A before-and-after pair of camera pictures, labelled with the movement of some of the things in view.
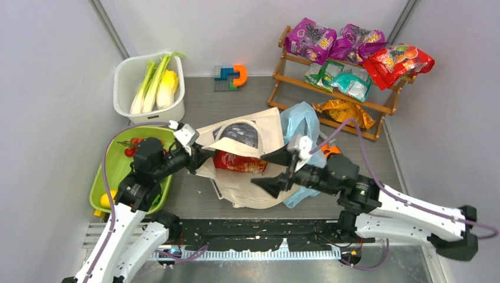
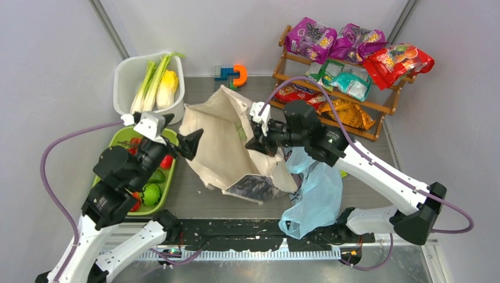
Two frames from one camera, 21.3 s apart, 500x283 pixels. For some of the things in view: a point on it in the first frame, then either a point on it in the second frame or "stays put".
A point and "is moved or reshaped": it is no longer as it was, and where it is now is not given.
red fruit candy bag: x=394 y=61 stays put
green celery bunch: x=150 y=101 stays put
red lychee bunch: x=132 y=145 stays put
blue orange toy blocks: x=228 y=79 stays put
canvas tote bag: x=256 y=134 is moved or reshaped
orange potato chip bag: x=342 y=110 stays put
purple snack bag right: x=354 y=42 stays put
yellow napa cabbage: x=165 y=94 stays put
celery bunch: x=136 y=107 stays put
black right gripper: x=272 y=184 to x=261 y=143
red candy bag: x=234 y=161 to x=293 y=92
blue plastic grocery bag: x=301 y=119 is moved or reshaped
